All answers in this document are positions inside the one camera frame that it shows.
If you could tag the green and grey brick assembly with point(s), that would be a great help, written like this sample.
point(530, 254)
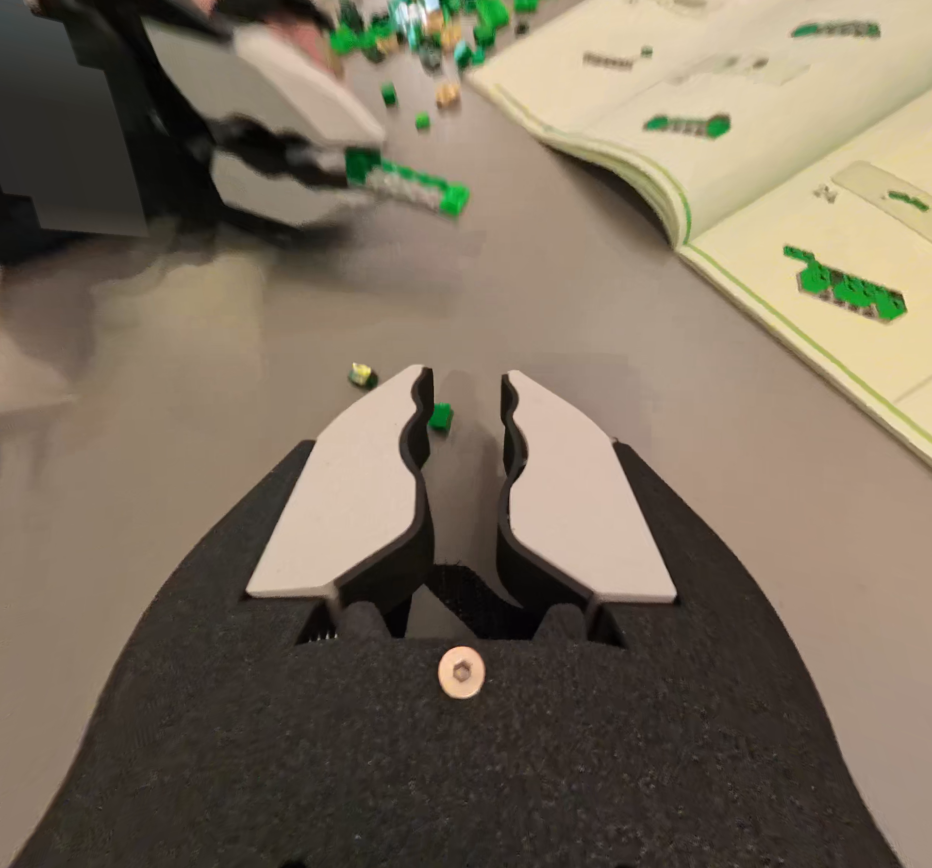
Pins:
point(408, 187)

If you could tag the pale instruction booklet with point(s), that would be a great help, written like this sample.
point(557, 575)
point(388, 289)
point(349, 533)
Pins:
point(728, 176)

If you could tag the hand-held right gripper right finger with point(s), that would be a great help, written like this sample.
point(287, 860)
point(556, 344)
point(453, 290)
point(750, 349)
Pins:
point(582, 511)

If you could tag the grey desk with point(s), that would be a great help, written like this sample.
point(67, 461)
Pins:
point(582, 300)

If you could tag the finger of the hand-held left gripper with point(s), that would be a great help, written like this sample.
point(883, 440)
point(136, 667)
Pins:
point(277, 198)
point(277, 86)

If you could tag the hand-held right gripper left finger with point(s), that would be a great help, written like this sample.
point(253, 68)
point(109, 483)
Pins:
point(342, 504)

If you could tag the tan round plate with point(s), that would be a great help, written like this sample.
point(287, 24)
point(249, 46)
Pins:
point(448, 95)

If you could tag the small green brick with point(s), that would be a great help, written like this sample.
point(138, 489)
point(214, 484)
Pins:
point(440, 418)

